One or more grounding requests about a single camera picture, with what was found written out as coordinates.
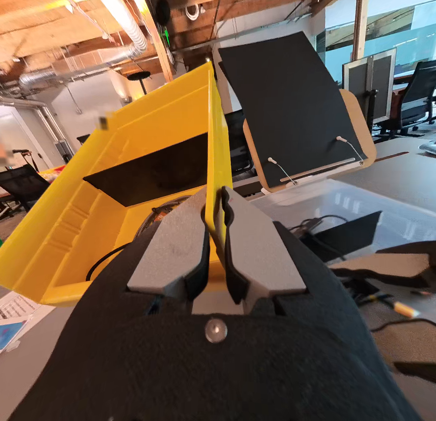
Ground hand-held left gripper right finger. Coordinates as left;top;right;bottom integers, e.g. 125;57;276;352
221;186;307;315

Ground printed paper sheets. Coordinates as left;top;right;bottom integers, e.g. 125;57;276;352
0;290;57;353

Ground grey panel on stand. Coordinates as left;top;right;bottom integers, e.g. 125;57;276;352
342;48;397;125

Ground thin black cable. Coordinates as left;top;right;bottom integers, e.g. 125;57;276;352
369;317;436;334

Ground black foam card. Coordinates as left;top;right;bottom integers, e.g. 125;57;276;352
300;210;382;261

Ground wooden book stand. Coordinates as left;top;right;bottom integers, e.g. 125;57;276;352
217;31;377;193

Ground silver ventilation duct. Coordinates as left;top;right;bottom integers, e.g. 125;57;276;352
19;5;149;88

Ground black bin divider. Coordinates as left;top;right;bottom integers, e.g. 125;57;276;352
83;132;209;208

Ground black office chair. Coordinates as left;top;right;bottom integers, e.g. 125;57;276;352
392;61;436;135
0;164;50;212

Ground yellow plastic bin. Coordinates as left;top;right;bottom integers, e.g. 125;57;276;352
0;61;234;306

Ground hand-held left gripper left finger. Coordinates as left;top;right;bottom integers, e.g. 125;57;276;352
127;188;210;302

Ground braided usb-c cable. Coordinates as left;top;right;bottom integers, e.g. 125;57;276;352
86;196;192;282

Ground clear plastic container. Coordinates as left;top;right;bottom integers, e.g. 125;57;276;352
249;179;436;251

